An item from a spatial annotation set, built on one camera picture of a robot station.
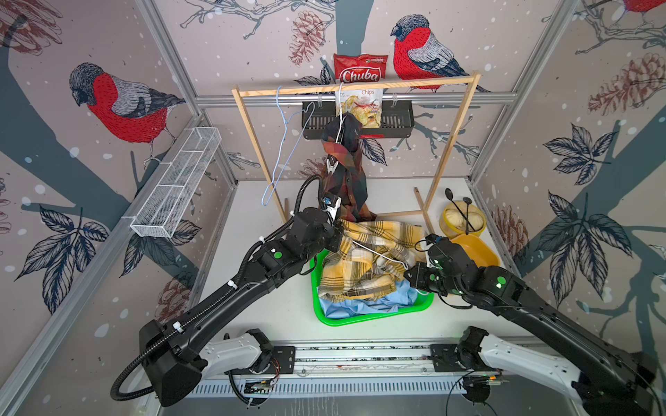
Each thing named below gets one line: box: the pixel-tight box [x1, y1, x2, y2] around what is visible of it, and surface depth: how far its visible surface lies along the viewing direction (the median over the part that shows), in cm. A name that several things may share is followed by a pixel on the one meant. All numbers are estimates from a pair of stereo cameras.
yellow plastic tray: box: [450, 234, 502, 268], surface depth 96 cm
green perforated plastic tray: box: [309, 249, 435, 327], surface depth 77 cm
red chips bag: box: [333, 53, 389, 129], surface depth 87 cm
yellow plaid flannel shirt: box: [318, 219, 426, 302], surface depth 78 cm
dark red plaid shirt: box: [319, 112, 378, 223], surface depth 79 cm
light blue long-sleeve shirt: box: [318, 279, 418, 319], surface depth 80 cm
